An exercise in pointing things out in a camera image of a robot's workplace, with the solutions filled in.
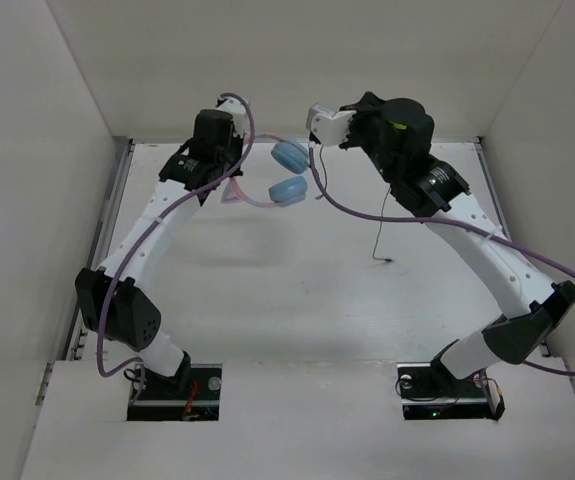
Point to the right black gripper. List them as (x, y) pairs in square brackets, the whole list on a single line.
[(369, 105)]

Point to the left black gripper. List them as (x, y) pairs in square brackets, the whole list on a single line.
[(238, 141)]

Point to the pink blue cat-ear headphones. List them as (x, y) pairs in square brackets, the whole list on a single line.
[(283, 163)]

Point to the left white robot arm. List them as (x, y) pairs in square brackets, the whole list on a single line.
[(113, 297)]

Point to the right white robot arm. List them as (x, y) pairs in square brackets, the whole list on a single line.
[(396, 136)]

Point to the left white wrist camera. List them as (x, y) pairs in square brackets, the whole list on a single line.
[(236, 109)]

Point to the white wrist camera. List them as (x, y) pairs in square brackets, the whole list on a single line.
[(236, 109), (327, 127)]

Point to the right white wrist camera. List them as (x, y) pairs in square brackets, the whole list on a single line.
[(327, 127)]

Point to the left metal table rail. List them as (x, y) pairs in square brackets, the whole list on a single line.
[(102, 235)]

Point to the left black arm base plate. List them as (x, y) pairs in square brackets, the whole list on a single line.
[(151, 400)]

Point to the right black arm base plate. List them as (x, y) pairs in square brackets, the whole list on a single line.
[(424, 398)]

